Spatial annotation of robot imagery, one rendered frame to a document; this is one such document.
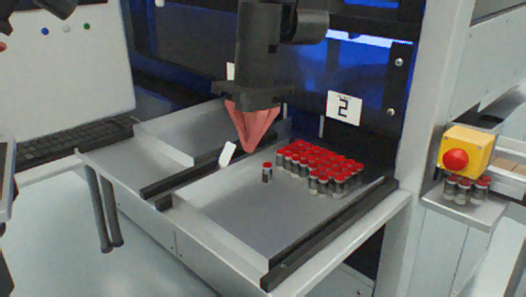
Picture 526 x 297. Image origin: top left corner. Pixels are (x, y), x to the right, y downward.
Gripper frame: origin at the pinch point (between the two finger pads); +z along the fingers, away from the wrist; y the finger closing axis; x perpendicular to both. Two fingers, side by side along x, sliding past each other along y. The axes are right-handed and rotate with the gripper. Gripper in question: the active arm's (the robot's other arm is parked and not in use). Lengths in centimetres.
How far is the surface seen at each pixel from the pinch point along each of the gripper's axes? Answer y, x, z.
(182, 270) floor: 53, 85, 101
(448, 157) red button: 33.0, -17.2, 3.4
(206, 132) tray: 27, 42, 16
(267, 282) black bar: -1.5, -7.6, 18.5
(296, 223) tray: 14.0, -0.5, 18.1
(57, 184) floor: 43, 201, 102
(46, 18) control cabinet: 6, 89, -8
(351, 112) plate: 36.2, 4.8, 1.5
